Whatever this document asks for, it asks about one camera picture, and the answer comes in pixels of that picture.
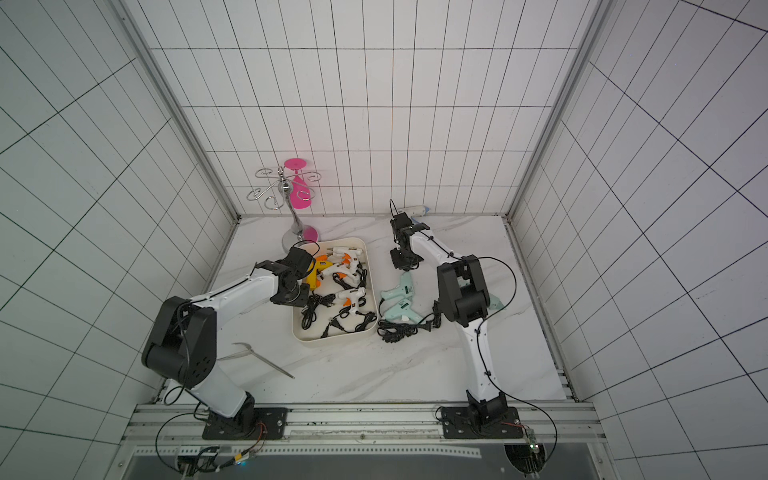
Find metal tongs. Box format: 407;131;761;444
218;342;295;379

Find aluminium mounting rail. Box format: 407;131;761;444
117;402;607;465

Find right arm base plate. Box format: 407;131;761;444
435;405;525;440

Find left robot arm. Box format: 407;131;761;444
141;246;315;419

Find white glue gun blue trigger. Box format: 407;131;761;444
398;205;430;217

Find mint green glue gun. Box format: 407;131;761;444
380;271;415;303

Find white glue gun orange trigger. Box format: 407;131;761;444
335;287;367;307

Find orange gun black cable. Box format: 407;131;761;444
299;292;337;331

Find small mint glue gun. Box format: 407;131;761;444
382;299;423;324

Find black power cable bundle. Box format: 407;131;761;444
376;308;444;346

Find cream plastic storage tray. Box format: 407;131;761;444
292;237;379;347

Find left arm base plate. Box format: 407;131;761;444
202;407;289;442

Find chrome cup holder stand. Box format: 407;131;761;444
246;158;322;252

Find yellow glue gun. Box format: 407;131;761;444
305;261;331;292

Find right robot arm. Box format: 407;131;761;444
390;212;508;431

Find mint glue gun with stick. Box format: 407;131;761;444
487;293;505;312

